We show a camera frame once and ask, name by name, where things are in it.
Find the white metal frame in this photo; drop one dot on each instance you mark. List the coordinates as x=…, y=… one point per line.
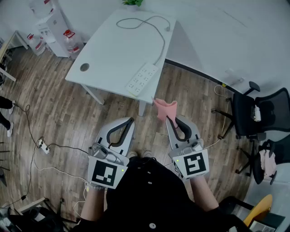
x=29, y=206

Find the person's left forearm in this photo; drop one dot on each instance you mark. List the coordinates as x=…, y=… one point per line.
x=93, y=204

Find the person's right forearm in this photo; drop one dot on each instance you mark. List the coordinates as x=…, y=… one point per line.
x=202, y=194

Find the clear water bottle red cap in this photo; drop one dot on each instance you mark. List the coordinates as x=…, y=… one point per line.
x=73, y=44
x=36, y=45

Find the yellow chair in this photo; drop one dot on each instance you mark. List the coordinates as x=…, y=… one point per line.
x=260, y=206

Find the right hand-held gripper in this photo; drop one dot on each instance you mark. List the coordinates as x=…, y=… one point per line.
x=194, y=165

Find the white water dispenser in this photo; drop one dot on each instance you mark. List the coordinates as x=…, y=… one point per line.
x=56, y=31

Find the pink garment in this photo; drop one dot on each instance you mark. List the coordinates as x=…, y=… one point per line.
x=267, y=163

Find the person's left shoe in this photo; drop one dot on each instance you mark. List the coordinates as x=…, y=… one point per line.
x=132, y=154

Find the black bag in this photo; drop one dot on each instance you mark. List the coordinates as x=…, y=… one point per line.
x=29, y=220

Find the black office chair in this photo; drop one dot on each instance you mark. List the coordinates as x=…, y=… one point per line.
x=260, y=167
x=244, y=113

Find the pink cloth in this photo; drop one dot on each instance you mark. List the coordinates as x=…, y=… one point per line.
x=166, y=111

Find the small white power strip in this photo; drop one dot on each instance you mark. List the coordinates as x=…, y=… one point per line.
x=87, y=187

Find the white floor power strip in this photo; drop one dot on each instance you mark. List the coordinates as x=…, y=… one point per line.
x=43, y=146

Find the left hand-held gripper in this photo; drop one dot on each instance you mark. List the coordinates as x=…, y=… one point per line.
x=104, y=175

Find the person's black clothing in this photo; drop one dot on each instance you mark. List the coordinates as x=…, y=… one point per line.
x=147, y=199

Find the water bottle on dispenser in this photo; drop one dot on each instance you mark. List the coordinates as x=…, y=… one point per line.
x=42, y=8

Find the small white bottle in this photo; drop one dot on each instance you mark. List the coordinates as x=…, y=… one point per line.
x=257, y=113

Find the wooden desk white legs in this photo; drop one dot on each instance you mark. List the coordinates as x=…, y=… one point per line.
x=6, y=48

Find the green potted plant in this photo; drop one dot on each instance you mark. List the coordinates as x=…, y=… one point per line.
x=133, y=2

